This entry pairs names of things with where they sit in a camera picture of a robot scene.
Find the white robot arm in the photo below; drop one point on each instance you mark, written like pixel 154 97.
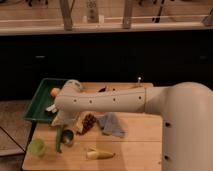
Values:
pixel 186 109

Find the blue folded cloth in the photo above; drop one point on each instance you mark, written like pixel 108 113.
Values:
pixel 110 125

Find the wooden table frame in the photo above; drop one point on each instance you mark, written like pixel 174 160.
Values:
pixel 94 16

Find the orange toy carrot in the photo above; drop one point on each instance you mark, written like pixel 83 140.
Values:
pixel 54 92

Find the brown toy food piece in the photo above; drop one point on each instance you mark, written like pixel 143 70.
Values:
pixel 87 123

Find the yellow corn cob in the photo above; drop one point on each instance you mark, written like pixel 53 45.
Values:
pixel 94 154

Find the light green plastic cup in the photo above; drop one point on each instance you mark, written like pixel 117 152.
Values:
pixel 37 147

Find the green plastic tray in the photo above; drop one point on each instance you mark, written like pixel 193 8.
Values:
pixel 36 111

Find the green pepper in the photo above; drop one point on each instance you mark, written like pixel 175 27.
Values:
pixel 59 132

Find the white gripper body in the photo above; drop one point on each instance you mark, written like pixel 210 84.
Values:
pixel 66 115

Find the small metal cup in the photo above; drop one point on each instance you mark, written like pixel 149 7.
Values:
pixel 67 137

